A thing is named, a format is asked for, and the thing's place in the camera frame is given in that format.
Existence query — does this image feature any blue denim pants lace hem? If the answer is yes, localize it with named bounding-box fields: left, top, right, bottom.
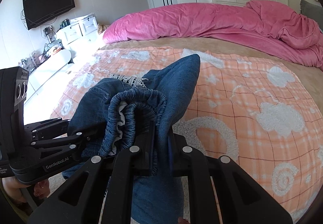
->
left=67, top=54, right=200, bottom=223

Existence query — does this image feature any person left hand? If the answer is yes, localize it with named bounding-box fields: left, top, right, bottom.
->
left=2, top=175, right=51, bottom=203

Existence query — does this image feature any person right hand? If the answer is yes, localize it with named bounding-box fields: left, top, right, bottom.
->
left=177, top=217, right=190, bottom=224

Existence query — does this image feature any white low bench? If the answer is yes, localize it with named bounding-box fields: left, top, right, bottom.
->
left=28, top=49, right=72, bottom=92

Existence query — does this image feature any orange plaid bear blanket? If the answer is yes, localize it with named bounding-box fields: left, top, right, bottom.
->
left=50, top=46, right=323, bottom=222

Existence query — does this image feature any white drawer cabinet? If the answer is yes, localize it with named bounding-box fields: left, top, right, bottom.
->
left=56, top=13, right=98, bottom=45

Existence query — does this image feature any pink duvet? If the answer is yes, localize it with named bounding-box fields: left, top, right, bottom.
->
left=102, top=0, right=322, bottom=69

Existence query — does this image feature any grey quilted headboard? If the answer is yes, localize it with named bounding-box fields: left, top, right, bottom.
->
left=300, top=0, right=323, bottom=30

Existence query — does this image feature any black wall television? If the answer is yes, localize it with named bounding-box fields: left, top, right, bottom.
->
left=22, top=0, right=75, bottom=30

